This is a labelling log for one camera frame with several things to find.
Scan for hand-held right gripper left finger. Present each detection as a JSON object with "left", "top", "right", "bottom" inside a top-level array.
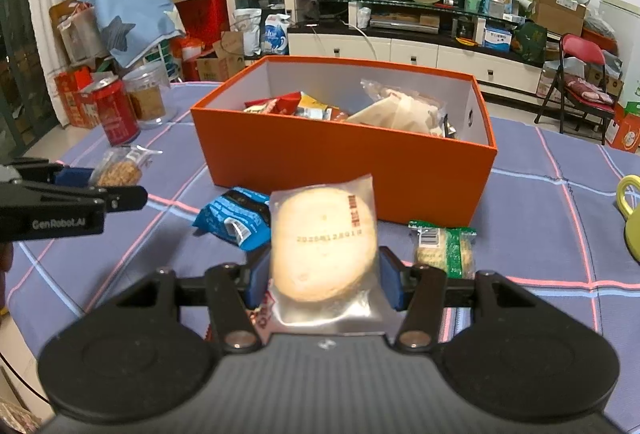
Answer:
[{"left": 117, "top": 245, "right": 273, "bottom": 352}]

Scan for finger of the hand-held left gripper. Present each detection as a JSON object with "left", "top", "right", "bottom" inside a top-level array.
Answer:
[
  {"left": 0, "top": 158, "right": 97, "bottom": 188},
  {"left": 0, "top": 181, "right": 149, "bottom": 215}
]

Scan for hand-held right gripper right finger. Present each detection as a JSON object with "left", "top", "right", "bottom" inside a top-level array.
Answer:
[{"left": 377, "top": 245, "right": 533, "bottom": 351}]

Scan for clear sesame cake packet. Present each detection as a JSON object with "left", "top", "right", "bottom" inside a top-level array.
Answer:
[{"left": 92, "top": 145, "right": 163, "bottom": 189}]

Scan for clear round pastry packet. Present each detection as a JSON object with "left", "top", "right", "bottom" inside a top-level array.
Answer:
[{"left": 269, "top": 174, "right": 386, "bottom": 335}]

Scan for orange cardboard box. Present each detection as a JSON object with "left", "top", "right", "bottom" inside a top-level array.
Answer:
[{"left": 190, "top": 55, "right": 498, "bottom": 227}]

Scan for green cracker packet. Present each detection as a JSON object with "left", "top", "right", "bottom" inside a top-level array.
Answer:
[{"left": 408, "top": 220, "right": 477, "bottom": 279}]

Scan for blue white snack packet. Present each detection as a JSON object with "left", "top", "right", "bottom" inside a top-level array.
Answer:
[{"left": 192, "top": 187, "right": 273, "bottom": 252}]

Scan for red soda can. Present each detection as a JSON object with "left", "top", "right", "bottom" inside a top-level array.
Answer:
[{"left": 80, "top": 74, "right": 141, "bottom": 147}]

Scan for red white carton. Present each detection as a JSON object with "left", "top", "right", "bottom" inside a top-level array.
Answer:
[{"left": 53, "top": 66, "right": 102, "bottom": 131}]

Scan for clear plastic jar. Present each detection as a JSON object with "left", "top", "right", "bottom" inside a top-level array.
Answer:
[{"left": 122, "top": 61, "right": 178, "bottom": 129}]

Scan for beige pastry packet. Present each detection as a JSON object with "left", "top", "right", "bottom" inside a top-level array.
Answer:
[{"left": 347, "top": 80, "right": 447, "bottom": 137}]

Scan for small brown cardboard box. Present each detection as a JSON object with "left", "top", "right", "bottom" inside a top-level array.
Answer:
[{"left": 196, "top": 32, "right": 247, "bottom": 83}]

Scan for white curtain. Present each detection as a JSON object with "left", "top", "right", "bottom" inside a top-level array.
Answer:
[{"left": 24, "top": 0, "right": 127, "bottom": 125}]

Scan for red orange snack packet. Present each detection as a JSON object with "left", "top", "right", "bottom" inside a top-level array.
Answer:
[{"left": 244, "top": 92, "right": 302, "bottom": 115}]

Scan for blue star print cloth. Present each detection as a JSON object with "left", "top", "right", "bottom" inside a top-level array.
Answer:
[{"left": 79, "top": 0, "right": 187, "bottom": 68}]

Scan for yellow snack packet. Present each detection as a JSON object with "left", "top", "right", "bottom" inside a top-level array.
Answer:
[{"left": 296, "top": 94, "right": 335, "bottom": 121}]

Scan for grey white bag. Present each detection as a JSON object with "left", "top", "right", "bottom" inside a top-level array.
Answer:
[{"left": 231, "top": 8, "right": 263, "bottom": 58}]

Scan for white TV stand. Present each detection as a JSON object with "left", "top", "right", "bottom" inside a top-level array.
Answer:
[{"left": 287, "top": 31, "right": 547, "bottom": 90}]

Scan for blue white bag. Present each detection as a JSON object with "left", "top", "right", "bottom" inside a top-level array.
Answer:
[{"left": 262, "top": 14, "right": 292, "bottom": 57}]

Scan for yellow-green mug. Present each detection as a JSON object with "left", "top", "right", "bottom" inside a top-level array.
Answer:
[{"left": 616, "top": 175, "right": 640, "bottom": 262}]

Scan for red folding chair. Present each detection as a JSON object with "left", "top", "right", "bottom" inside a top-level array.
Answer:
[{"left": 534, "top": 34, "right": 622, "bottom": 145}]

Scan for dark green bag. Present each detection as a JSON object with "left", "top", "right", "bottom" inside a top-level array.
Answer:
[{"left": 514, "top": 22, "right": 549, "bottom": 65}]

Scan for open cardboard box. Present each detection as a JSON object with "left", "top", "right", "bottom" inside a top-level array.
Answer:
[{"left": 531, "top": 0, "right": 588, "bottom": 38}]

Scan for white fridge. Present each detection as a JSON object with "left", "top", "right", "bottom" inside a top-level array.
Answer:
[{"left": 598, "top": 0, "right": 640, "bottom": 60}]

